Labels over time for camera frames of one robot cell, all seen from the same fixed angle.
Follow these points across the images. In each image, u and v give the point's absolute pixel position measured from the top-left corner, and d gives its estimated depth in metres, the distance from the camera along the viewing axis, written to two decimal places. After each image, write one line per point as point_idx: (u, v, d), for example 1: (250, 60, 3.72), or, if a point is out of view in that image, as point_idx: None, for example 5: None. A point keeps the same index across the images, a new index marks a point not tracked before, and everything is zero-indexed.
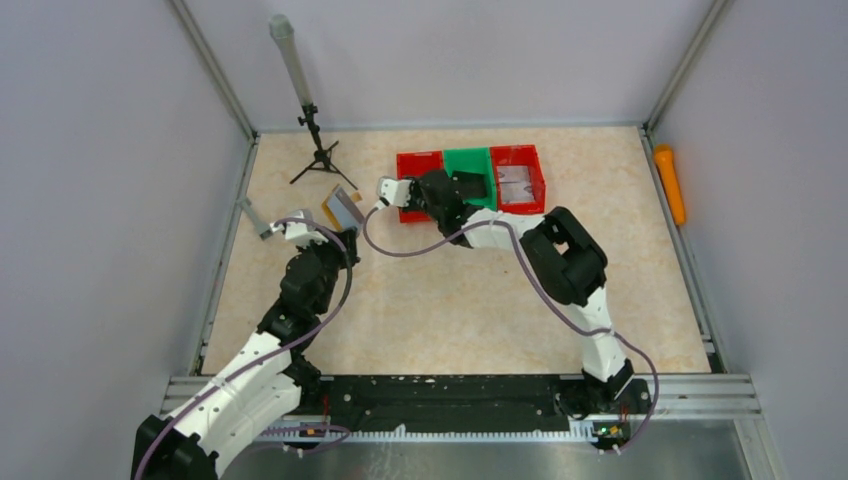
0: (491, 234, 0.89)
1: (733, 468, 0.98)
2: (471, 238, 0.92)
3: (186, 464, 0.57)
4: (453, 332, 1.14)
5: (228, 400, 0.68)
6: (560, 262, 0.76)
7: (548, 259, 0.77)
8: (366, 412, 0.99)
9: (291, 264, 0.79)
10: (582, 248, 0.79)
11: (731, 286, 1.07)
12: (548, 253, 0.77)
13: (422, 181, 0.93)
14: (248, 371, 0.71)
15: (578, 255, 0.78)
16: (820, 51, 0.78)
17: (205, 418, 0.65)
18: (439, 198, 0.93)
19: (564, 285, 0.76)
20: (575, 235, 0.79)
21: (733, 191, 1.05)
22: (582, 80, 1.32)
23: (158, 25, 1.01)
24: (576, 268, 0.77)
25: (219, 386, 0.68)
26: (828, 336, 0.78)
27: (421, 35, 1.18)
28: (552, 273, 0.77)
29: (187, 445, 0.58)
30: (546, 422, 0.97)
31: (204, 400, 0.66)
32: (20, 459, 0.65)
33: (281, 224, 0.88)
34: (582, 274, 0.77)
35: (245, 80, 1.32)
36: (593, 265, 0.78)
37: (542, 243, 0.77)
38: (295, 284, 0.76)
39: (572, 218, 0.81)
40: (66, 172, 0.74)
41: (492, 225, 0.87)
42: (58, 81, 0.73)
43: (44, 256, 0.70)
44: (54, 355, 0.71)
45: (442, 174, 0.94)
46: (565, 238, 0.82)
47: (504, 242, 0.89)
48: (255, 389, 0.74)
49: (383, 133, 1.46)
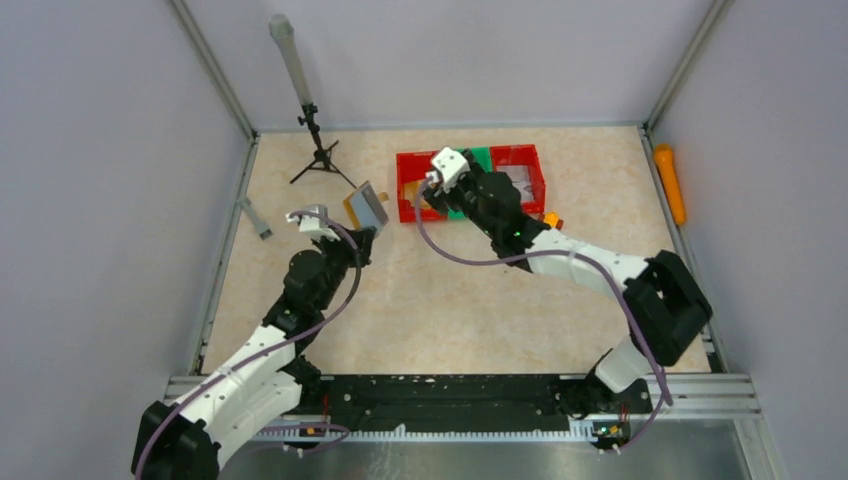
0: (568, 267, 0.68)
1: (733, 468, 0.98)
2: (534, 265, 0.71)
3: (192, 451, 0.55)
4: (453, 332, 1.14)
5: (233, 389, 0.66)
6: (667, 317, 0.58)
7: (654, 313, 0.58)
8: (366, 412, 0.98)
9: (294, 258, 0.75)
10: (689, 300, 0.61)
11: (731, 287, 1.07)
12: (659, 311, 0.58)
13: (481, 188, 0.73)
14: (254, 363, 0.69)
15: (683, 307, 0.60)
16: (821, 51, 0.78)
17: (211, 405, 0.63)
18: (501, 211, 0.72)
19: (667, 345, 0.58)
20: (684, 283, 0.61)
21: (733, 191, 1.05)
22: (582, 80, 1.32)
23: (158, 25, 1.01)
24: (682, 324, 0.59)
25: (225, 375, 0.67)
26: (828, 336, 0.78)
27: (421, 35, 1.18)
28: (652, 329, 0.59)
29: (194, 431, 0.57)
30: (546, 422, 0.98)
31: (209, 388, 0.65)
32: (19, 459, 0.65)
33: (295, 216, 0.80)
34: (688, 332, 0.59)
35: (245, 80, 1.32)
36: (700, 323, 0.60)
37: (649, 293, 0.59)
38: (298, 280, 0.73)
39: (679, 262, 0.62)
40: (66, 172, 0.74)
41: (573, 257, 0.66)
42: (59, 82, 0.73)
43: (44, 256, 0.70)
44: (54, 356, 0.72)
45: (507, 182, 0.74)
46: (664, 285, 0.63)
47: (582, 281, 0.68)
48: (257, 383, 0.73)
49: (383, 132, 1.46)
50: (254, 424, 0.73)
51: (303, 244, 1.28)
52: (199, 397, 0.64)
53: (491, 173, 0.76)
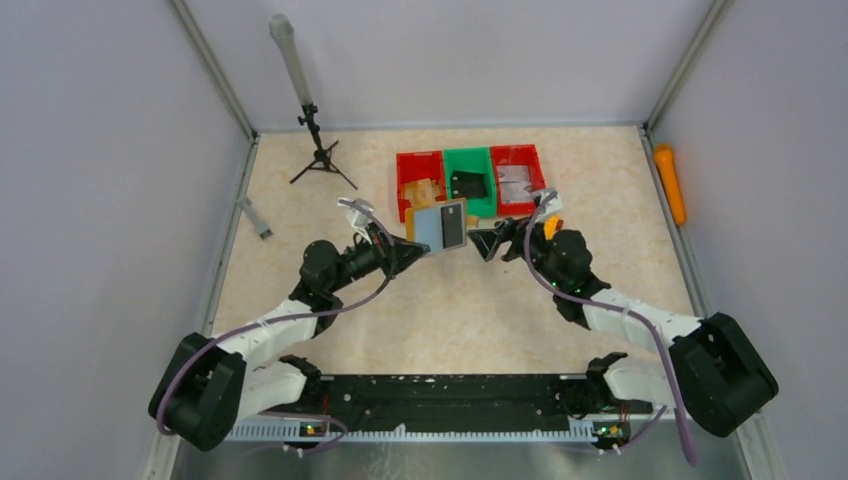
0: (621, 324, 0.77)
1: (733, 468, 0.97)
2: (589, 314, 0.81)
3: (227, 375, 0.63)
4: (453, 331, 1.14)
5: (266, 337, 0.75)
6: (725, 389, 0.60)
7: (710, 381, 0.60)
8: (366, 412, 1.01)
9: (308, 249, 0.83)
10: (748, 370, 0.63)
11: (731, 287, 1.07)
12: (708, 371, 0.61)
13: (555, 244, 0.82)
14: (286, 321, 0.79)
15: (741, 377, 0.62)
16: (821, 51, 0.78)
17: (246, 345, 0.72)
18: (570, 269, 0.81)
19: (722, 416, 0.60)
20: (742, 353, 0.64)
21: (733, 191, 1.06)
22: (581, 80, 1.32)
23: (158, 26, 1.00)
24: (740, 395, 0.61)
25: (261, 324, 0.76)
26: (829, 337, 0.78)
27: (421, 36, 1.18)
28: (707, 396, 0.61)
29: (232, 357, 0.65)
30: (546, 422, 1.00)
31: (245, 332, 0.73)
32: (17, 461, 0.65)
33: (349, 205, 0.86)
34: (744, 404, 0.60)
35: (245, 80, 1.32)
36: (760, 396, 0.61)
37: (705, 360, 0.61)
38: (313, 270, 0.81)
39: (738, 330, 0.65)
40: (65, 173, 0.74)
41: (626, 315, 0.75)
42: (57, 81, 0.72)
43: (43, 257, 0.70)
44: (53, 356, 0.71)
45: (583, 242, 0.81)
46: (724, 353, 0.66)
47: (634, 335, 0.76)
48: (280, 344, 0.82)
49: (383, 132, 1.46)
50: (263, 399, 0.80)
51: (303, 244, 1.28)
52: (236, 336, 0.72)
53: (569, 229, 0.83)
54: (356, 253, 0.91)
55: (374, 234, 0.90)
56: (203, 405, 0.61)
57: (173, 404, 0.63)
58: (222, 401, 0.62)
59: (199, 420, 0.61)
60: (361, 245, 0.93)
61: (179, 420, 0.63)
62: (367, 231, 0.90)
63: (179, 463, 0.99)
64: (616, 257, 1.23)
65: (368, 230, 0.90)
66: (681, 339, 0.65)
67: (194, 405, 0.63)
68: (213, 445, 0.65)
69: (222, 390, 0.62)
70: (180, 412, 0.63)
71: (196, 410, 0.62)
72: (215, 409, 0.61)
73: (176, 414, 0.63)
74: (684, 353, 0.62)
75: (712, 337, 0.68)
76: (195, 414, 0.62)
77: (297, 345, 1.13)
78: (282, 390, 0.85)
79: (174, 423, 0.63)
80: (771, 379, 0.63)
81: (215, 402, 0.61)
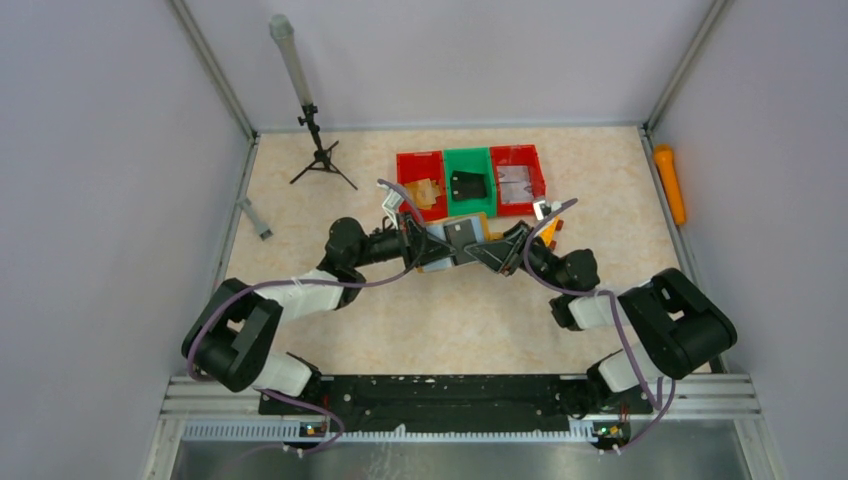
0: (598, 308, 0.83)
1: (733, 468, 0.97)
2: (573, 310, 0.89)
3: (265, 315, 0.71)
4: (453, 332, 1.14)
5: (299, 294, 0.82)
6: (672, 327, 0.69)
7: (654, 319, 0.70)
8: (366, 412, 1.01)
9: (335, 225, 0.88)
10: (700, 314, 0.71)
11: (729, 286, 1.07)
12: (649, 309, 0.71)
13: (568, 264, 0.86)
14: (314, 285, 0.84)
15: (696, 321, 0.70)
16: (822, 52, 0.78)
17: (279, 296, 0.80)
18: (576, 287, 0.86)
19: (676, 355, 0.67)
20: (691, 297, 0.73)
21: (733, 190, 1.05)
22: (581, 81, 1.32)
23: (158, 27, 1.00)
24: (693, 337, 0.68)
25: (294, 282, 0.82)
26: (829, 334, 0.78)
27: (421, 35, 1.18)
28: (658, 337, 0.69)
29: (270, 301, 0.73)
30: (546, 422, 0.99)
31: (280, 284, 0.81)
32: (16, 460, 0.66)
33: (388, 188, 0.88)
34: (699, 345, 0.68)
35: (245, 81, 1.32)
36: (713, 334, 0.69)
37: (646, 302, 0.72)
38: (338, 246, 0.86)
39: (686, 280, 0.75)
40: (65, 174, 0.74)
41: (597, 294, 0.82)
42: (57, 86, 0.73)
43: (42, 260, 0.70)
44: (52, 358, 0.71)
45: (593, 265, 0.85)
46: (681, 304, 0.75)
47: (607, 314, 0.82)
48: (306, 307, 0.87)
49: (383, 133, 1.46)
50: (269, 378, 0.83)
51: (303, 245, 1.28)
52: (272, 287, 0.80)
53: (582, 250, 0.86)
54: (383, 237, 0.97)
55: (401, 221, 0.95)
56: (240, 342, 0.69)
57: (205, 345, 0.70)
58: (257, 341, 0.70)
59: (233, 359, 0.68)
60: (389, 230, 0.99)
61: (211, 361, 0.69)
62: (395, 216, 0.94)
63: (179, 464, 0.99)
64: (616, 257, 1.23)
65: (397, 216, 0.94)
66: (630, 290, 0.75)
67: (226, 346, 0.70)
68: (241, 389, 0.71)
69: (260, 328, 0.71)
70: (211, 353, 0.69)
71: (230, 351, 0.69)
72: (249, 350, 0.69)
73: (209, 354, 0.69)
74: (629, 298, 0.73)
75: (667, 294, 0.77)
76: (227, 356, 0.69)
77: (297, 346, 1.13)
78: (288, 378, 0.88)
79: (206, 362, 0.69)
80: (728, 323, 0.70)
81: (251, 339, 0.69)
